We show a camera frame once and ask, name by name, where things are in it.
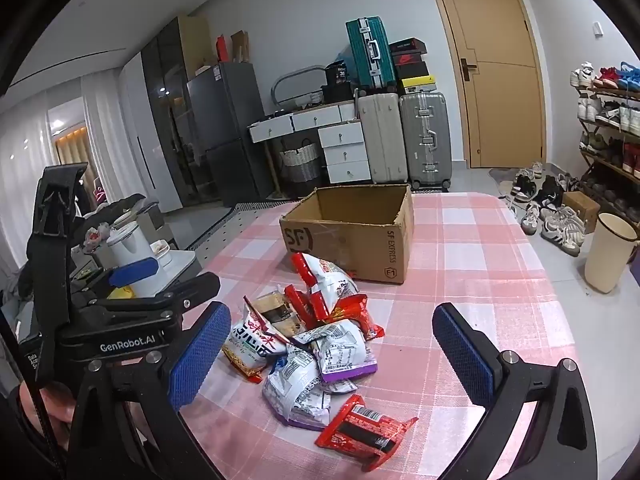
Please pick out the dark glass cabinet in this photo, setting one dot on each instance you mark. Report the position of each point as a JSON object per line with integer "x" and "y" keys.
{"x": 165, "y": 110}

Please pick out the silver suitcase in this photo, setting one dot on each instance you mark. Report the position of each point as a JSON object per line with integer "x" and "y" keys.
{"x": 425, "y": 145}

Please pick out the oval framed mirror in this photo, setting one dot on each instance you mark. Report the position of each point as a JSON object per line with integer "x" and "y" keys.
{"x": 300, "y": 85}

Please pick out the woven laundry basket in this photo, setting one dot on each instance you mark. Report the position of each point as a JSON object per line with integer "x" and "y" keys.
{"x": 300, "y": 165}

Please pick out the black carton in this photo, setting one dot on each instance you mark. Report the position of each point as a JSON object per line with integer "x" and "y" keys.
{"x": 336, "y": 74}

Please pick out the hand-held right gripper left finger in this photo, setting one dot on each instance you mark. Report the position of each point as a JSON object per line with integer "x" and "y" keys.
{"x": 200, "y": 355}

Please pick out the clear biscuit packet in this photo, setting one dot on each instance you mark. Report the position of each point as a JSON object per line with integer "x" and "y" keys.
{"x": 275, "y": 312}

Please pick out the cream waste bin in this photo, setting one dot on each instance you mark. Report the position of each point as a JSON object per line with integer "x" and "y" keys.
{"x": 607, "y": 255}

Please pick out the wooden shoe rack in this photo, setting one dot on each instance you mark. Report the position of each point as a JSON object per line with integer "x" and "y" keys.
{"x": 615, "y": 92}

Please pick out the teal suitcase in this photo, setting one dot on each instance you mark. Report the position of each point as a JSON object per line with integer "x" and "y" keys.
{"x": 367, "y": 55}

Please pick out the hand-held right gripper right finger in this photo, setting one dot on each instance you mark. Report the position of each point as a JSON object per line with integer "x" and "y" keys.
{"x": 460, "y": 355}

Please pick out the small dark red snack packet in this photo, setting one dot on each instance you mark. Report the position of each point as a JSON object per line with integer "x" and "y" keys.
{"x": 295, "y": 305}

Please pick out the slim brown cardboard box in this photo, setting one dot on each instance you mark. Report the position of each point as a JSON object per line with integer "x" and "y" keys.
{"x": 240, "y": 47}

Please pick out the scattered loose sneakers group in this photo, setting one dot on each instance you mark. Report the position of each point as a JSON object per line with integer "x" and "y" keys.
{"x": 560, "y": 227}

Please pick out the wooden door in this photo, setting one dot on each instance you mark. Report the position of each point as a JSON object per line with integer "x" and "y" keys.
{"x": 495, "y": 110}

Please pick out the white electric kettle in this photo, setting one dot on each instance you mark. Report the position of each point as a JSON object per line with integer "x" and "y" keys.
{"x": 130, "y": 250}

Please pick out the grey floor mat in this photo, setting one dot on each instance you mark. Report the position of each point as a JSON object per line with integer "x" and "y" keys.
{"x": 500, "y": 175}

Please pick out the person's left hand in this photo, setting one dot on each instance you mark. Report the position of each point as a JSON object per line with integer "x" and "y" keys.
{"x": 57, "y": 407}

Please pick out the yellow black shoebox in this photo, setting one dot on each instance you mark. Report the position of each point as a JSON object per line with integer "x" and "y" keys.
{"x": 417, "y": 85}

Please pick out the black white patterned rug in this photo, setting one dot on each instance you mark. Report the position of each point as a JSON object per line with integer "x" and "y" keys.
{"x": 250, "y": 220}

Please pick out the grey refrigerator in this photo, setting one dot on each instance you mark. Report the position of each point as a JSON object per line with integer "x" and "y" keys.
{"x": 230, "y": 125}

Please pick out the rows of racked shoes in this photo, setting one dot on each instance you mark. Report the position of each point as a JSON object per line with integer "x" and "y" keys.
{"x": 607, "y": 77}

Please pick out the slim red box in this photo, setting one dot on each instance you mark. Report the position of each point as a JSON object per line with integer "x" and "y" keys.
{"x": 221, "y": 50}

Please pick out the pink checked tablecloth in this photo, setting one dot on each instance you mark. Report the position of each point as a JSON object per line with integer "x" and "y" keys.
{"x": 465, "y": 260}

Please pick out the white snack bag dark lettering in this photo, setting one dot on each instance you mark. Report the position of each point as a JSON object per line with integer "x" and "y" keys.
{"x": 247, "y": 347}

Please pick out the white drawer desk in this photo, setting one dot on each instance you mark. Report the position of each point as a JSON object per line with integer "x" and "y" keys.
{"x": 345, "y": 155}

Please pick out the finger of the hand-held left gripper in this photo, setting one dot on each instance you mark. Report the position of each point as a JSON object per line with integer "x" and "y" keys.
{"x": 132, "y": 271}
{"x": 195, "y": 287}

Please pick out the red black snack packet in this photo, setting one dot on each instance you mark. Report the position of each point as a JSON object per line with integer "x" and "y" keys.
{"x": 360, "y": 432}

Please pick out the small brown cardboard box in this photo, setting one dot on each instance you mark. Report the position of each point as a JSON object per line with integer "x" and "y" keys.
{"x": 580, "y": 210}

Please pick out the white sheer curtain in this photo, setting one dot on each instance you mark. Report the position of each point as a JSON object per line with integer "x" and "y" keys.
{"x": 102, "y": 130}
{"x": 25, "y": 160}

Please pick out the beige suitcase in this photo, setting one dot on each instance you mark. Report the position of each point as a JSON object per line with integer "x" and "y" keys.
{"x": 382, "y": 140}

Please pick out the blue plastic bag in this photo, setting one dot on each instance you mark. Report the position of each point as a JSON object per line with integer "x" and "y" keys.
{"x": 344, "y": 57}

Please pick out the red shoebox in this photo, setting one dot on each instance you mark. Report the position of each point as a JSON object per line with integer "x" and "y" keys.
{"x": 407, "y": 59}

